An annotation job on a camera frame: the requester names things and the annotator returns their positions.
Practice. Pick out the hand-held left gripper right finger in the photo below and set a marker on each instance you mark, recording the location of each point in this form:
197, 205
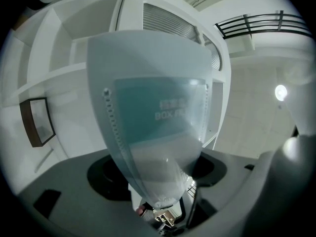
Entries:
247, 199

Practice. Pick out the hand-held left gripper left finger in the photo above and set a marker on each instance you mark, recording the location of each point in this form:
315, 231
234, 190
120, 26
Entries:
81, 201

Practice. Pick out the translucent plastic box file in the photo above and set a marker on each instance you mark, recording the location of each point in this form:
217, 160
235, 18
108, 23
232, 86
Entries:
153, 102

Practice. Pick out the white shelf unit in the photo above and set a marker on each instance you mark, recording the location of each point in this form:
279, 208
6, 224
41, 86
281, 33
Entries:
81, 16

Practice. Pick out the person's left hand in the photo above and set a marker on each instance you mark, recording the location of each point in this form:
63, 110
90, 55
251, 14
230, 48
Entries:
141, 210

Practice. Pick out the dark brown box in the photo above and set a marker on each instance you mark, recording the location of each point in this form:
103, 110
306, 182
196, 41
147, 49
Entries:
40, 121

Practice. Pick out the round ceiling light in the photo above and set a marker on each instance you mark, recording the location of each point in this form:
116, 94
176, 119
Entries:
281, 92

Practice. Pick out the ribbed glass cabinet door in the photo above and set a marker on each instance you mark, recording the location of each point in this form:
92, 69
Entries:
214, 53
168, 18

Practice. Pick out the black metal railing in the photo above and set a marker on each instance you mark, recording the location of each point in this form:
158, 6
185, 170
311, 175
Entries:
261, 25

